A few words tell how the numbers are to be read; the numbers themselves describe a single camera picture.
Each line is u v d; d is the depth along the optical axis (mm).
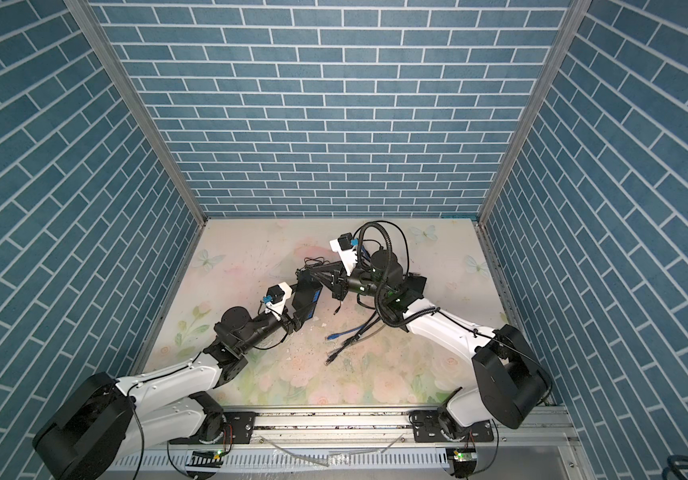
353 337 882
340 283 649
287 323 693
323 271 699
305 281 748
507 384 428
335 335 890
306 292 749
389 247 532
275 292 642
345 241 643
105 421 416
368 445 721
